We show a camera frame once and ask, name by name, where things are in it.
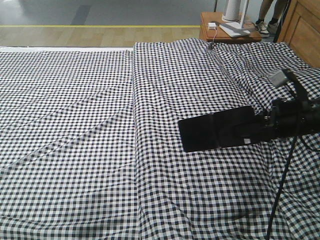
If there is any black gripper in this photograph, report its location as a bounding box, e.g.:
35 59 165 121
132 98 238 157
211 99 320 148

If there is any black smartphone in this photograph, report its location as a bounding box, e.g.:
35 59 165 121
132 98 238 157
178 113 263 153

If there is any checkered bed sheet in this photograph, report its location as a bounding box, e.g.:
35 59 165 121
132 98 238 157
0 50 140 240

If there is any checkered folded quilt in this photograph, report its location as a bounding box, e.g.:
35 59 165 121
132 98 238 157
132 38 320 240

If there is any person's leg with sneaker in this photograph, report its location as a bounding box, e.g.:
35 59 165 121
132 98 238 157
254 0 273 38

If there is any white charger adapter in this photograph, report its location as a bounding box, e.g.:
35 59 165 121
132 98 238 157
208 22 217 30

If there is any wooden nightstand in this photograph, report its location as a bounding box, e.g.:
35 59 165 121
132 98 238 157
199 11 262 44

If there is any wooden headboard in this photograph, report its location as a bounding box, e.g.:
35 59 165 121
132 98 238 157
277 0 320 68

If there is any white cylindrical humidifier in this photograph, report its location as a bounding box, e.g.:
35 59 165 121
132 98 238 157
222 0 241 22

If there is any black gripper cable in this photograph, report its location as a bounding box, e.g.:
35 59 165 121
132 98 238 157
266 134 298 240

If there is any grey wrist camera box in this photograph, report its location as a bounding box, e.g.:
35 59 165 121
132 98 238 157
269 70 289 88

